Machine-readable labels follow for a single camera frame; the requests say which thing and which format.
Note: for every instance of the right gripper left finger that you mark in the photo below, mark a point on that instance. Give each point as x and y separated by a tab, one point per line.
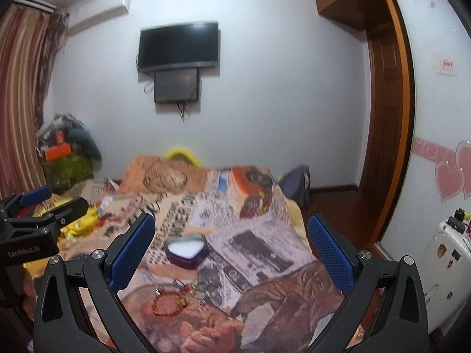
62	323

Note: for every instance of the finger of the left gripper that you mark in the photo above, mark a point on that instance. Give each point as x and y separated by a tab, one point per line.
18	204
57	218

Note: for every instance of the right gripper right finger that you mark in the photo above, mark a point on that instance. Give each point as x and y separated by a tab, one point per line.
384	309

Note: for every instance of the purple heart-shaped jewelry tin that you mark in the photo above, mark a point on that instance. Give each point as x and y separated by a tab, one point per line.
187	251

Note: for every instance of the yellow clothing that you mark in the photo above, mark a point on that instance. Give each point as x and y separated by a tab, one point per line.
72	231

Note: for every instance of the green patterned bag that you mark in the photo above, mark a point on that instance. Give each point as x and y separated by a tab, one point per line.
64	173

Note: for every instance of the orange box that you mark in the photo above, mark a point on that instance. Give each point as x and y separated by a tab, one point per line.
57	152

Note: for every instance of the yellow plastic chair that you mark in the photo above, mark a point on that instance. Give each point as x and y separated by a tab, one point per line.
182	154

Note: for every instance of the brown wooden door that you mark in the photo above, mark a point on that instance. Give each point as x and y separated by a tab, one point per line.
385	123

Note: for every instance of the newspaper print bed blanket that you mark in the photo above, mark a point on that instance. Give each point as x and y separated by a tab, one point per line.
260	289

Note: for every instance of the striped brown curtain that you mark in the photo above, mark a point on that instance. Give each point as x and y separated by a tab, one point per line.
29	43

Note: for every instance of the dark blue backpack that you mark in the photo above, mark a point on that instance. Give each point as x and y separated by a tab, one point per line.
296	185

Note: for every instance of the white air conditioner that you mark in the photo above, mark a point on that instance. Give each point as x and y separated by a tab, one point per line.
95	12

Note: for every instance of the white sliding wardrobe door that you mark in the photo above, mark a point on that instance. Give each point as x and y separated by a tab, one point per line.
437	180

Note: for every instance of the small black wall monitor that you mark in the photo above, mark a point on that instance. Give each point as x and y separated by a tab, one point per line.
176	86

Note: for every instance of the black wall television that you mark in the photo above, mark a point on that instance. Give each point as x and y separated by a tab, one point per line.
183	46

